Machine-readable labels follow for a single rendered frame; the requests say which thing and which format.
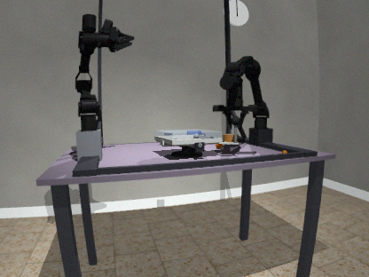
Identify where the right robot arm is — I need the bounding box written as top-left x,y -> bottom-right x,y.
75,14 -> 113,131

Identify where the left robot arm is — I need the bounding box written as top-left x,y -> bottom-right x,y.
220,56 -> 270,129

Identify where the brown tape roll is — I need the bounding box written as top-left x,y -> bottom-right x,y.
223,134 -> 239,143

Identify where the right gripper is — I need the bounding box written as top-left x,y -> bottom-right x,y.
96,27 -> 134,52

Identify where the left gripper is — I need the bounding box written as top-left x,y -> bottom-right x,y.
213,91 -> 258,129

